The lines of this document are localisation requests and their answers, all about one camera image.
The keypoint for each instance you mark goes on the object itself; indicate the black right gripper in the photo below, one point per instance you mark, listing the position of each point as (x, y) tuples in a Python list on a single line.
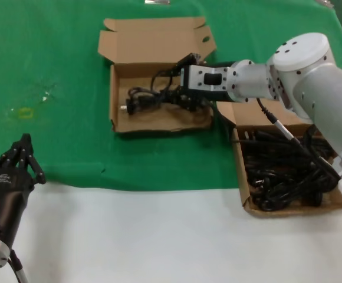
[(212, 96)]

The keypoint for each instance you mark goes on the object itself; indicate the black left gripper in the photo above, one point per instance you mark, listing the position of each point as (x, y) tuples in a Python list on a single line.
[(6, 200)]

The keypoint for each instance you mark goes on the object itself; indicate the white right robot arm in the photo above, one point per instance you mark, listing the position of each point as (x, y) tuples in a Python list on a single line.
[(306, 73)]

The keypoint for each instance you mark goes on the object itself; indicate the left open cardboard box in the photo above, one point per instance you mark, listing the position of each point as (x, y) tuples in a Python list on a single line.
[(159, 38)]

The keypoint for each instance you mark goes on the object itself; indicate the metal table clamp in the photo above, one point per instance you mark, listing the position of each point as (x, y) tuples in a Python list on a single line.
[(325, 2), (157, 1)]

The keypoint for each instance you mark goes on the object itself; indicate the green table cloth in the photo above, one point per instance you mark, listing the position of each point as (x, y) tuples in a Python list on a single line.
[(70, 59)]

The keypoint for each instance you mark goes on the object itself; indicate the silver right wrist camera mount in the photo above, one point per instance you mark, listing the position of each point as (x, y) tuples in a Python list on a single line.
[(200, 76)]

